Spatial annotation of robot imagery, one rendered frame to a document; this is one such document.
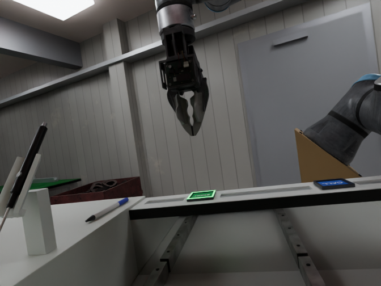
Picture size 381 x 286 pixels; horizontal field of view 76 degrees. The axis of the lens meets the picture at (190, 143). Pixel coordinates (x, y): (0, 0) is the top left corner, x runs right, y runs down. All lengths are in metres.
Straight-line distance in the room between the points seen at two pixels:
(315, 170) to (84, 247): 0.58
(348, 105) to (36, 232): 0.74
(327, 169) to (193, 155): 2.81
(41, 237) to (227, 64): 3.08
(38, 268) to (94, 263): 0.11
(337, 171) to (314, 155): 0.07
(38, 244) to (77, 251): 0.05
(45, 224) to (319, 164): 0.63
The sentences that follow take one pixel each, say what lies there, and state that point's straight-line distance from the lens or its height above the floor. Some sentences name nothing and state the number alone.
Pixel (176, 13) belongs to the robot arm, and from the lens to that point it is 0.53.
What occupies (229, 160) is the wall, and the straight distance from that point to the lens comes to 3.25.
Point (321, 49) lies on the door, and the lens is 3.10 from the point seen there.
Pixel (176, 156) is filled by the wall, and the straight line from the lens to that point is 3.58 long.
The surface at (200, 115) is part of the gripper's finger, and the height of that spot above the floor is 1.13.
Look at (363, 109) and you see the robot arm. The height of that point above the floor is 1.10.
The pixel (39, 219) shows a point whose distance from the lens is 0.39.
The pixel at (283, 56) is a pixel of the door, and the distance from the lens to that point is 3.11.
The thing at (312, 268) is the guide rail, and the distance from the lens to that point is 0.49.
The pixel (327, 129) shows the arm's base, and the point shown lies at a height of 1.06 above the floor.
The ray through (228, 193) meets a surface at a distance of 0.55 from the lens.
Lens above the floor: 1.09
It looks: 1 degrees down
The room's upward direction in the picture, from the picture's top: 8 degrees counter-clockwise
